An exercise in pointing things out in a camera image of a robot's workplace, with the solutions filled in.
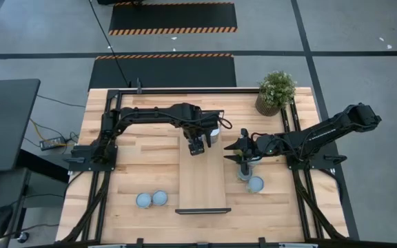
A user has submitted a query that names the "black hanging cable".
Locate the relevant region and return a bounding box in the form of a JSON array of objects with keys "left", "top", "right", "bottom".
[{"left": 88, "top": 0, "right": 132, "bottom": 88}]

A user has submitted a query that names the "yellow floor cable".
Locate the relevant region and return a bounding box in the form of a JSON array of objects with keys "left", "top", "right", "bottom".
[{"left": 28, "top": 118, "right": 69, "bottom": 147}]

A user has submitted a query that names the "black power adapter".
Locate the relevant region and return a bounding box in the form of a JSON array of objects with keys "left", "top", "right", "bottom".
[{"left": 39, "top": 136, "right": 67, "bottom": 152}]

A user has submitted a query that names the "green polka dot can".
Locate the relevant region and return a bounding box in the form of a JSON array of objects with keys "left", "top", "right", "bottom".
[{"left": 247, "top": 176, "right": 265, "bottom": 194}]

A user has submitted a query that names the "potted plant in slatted pot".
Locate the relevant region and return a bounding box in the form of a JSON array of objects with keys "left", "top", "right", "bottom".
[{"left": 254, "top": 70, "right": 298, "bottom": 118}]

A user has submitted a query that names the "yellow carrot can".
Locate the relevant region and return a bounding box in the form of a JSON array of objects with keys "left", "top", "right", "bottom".
[{"left": 207, "top": 127, "right": 221, "bottom": 145}]

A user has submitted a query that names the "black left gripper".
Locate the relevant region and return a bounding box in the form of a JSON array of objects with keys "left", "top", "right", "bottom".
[{"left": 181, "top": 123, "right": 212, "bottom": 149}]

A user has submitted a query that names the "teal tuna fish can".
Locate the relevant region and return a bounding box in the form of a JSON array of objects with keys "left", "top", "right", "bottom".
[{"left": 151, "top": 189, "right": 169, "bottom": 207}]

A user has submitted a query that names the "black floor cable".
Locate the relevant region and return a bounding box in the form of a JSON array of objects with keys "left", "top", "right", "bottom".
[{"left": 35, "top": 94, "right": 87, "bottom": 109}]

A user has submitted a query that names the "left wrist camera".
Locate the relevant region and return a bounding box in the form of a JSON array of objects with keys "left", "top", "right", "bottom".
[{"left": 187, "top": 136, "right": 206, "bottom": 157}]

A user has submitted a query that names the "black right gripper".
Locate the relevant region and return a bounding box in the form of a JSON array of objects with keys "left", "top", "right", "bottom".
[{"left": 223, "top": 134, "right": 274, "bottom": 163}]

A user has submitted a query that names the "black hazard striped floor mat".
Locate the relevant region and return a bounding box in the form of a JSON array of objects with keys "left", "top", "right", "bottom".
[
  {"left": 88, "top": 53, "right": 238, "bottom": 89},
  {"left": 108, "top": 1, "right": 238, "bottom": 37}
]

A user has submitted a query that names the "olive yellow tall can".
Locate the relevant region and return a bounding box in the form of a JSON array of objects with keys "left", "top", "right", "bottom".
[{"left": 236, "top": 161, "right": 254, "bottom": 183}]

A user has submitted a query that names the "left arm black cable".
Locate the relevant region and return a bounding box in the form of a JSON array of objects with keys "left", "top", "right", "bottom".
[{"left": 217, "top": 116, "right": 234, "bottom": 131}]

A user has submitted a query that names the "dark grey desk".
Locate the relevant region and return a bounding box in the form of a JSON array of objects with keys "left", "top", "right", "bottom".
[
  {"left": 0, "top": 78, "right": 41, "bottom": 173},
  {"left": 0, "top": 167, "right": 31, "bottom": 248}
]

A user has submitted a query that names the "red tomato print can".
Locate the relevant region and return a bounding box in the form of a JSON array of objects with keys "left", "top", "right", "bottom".
[{"left": 135, "top": 192, "right": 153, "bottom": 209}]

